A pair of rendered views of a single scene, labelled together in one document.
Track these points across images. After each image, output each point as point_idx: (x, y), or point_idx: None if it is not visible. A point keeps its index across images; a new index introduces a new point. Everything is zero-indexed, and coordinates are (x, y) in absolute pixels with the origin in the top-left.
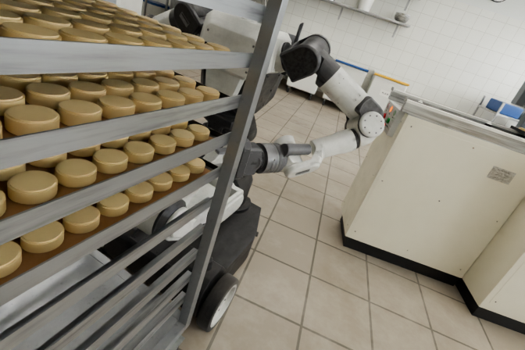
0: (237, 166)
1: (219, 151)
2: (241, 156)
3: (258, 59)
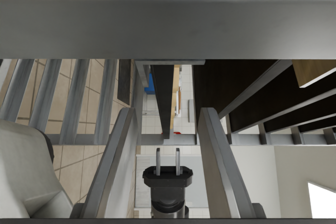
0: None
1: (214, 110)
2: (249, 219)
3: None
